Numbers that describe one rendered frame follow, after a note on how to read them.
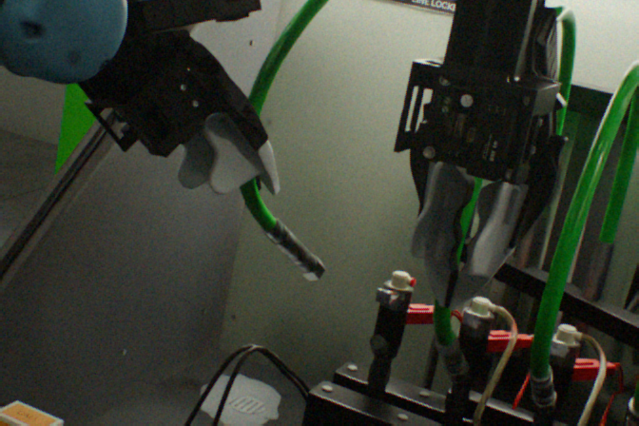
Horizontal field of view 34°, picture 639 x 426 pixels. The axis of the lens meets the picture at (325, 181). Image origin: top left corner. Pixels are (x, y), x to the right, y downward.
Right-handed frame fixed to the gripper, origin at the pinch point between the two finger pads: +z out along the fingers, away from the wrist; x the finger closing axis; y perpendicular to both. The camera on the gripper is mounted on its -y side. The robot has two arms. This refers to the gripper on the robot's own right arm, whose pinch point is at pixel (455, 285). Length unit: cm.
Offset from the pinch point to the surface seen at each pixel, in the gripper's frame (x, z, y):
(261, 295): -38, 28, -57
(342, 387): -14.8, 22.3, -27.5
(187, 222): -43, 17, -43
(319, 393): -16.0, 22.3, -24.6
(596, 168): 4.3, -6.4, -17.5
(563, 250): 3.9, -0.5, -14.1
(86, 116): -216, 67, -265
